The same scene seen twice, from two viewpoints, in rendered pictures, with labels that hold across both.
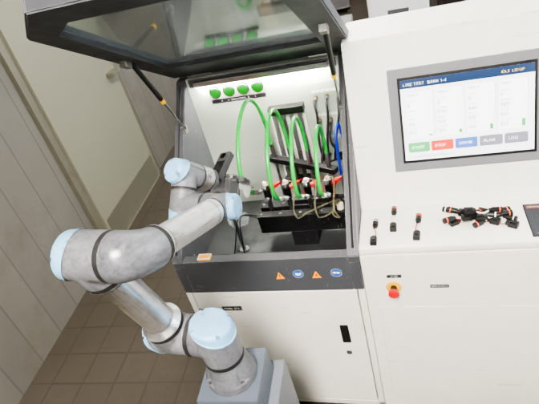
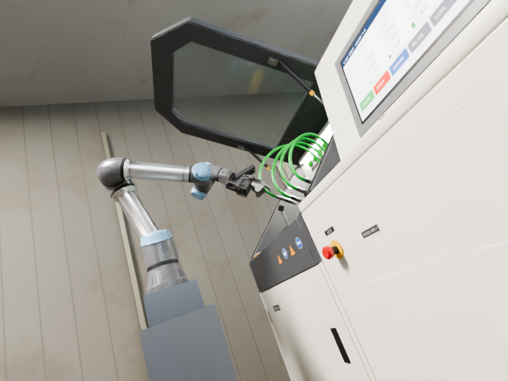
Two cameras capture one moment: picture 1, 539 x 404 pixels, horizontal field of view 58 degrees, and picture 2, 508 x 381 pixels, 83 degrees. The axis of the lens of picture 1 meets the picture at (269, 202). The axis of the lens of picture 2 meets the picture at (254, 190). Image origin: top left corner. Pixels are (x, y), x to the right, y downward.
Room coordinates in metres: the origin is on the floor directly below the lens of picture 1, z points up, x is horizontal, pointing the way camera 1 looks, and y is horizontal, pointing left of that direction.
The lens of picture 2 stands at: (0.51, -0.81, 0.75)
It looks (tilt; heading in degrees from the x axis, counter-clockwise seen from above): 20 degrees up; 46
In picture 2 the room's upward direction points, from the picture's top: 22 degrees counter-clockwise
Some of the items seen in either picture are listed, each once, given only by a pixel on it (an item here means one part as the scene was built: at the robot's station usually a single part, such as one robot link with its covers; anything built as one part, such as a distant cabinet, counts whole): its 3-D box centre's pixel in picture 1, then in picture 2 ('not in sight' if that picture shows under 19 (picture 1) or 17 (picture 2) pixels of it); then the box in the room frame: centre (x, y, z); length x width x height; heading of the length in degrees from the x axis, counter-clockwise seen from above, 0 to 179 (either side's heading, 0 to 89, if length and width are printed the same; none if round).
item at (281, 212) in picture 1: (305, 221); not in sight; (1.54, -0.11, 0.91); 0.34 x 0.10 x 0.15; 69
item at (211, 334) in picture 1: (213, 336); (159, 248); (0.95, 0.25, 1.07); 0.13 x 0.12 x 0.14; 63
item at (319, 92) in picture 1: (329, 119); not in sight; (1.75, -0.32, 1.20); 0.13 x 0.03 x 0.31; 69
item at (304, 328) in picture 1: (289, 349); (320, 373); (1.35, 0.09, 0.44); 0.65 x 0.02 x 0.68; 69
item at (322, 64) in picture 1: (257, 74); (320, 137); (1.83, -0.09, 1.43); 0.54 x 0.03 x 0.02; 69
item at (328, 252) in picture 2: (394, 291); (331, 251); (1.17, -0.32, 0.80); 0.05 x 0.04 x 0.05; 69
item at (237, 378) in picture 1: (228, 362); (165, 277); (0.94, 0.24, 0.95); 0.15 x 0.15 x 0.10
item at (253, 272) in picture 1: (266, 272); (280, 261); (1.36, 0.08, 0.87); 0.62 x 0.04 x 0.16; 69
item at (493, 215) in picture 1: (479, 214); not in sight; (1.19, -0.64, 1.01); 0.23 x 0.11 x 0.06; 69
